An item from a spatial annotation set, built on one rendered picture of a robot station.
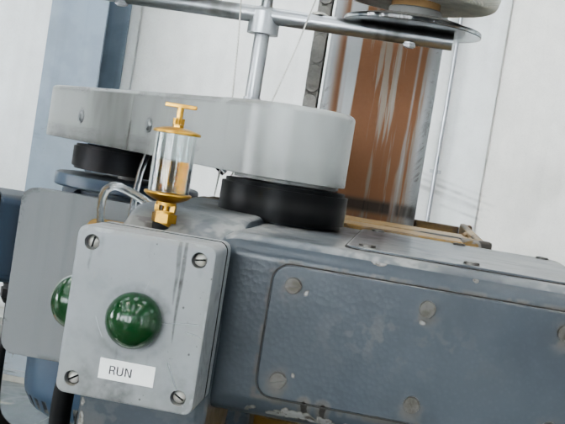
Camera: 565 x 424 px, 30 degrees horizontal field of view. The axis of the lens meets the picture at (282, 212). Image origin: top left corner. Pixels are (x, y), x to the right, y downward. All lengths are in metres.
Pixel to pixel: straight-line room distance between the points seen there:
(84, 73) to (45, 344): 4.59
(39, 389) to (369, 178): 0.39
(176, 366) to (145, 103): 0.36
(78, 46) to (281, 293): 5.05
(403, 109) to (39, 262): 0.39
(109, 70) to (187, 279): 5.44
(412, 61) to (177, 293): 0.58
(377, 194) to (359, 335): 0.50
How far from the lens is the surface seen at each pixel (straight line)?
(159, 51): 5.97
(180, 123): 0.63
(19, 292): 1.05
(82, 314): 0.57
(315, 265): 0.59
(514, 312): 0.59
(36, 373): 1.10
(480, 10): 0.93
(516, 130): 5.78
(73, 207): 1.02
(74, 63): 5.62
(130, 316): 0.54
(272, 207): 0.70
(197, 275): 0.55
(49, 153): 5.63
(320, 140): 0.71
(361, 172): 1.08
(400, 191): 1.08
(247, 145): 0.72
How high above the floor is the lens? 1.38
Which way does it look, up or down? 3 degrees down
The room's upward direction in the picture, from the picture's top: 9 degrees clockwise
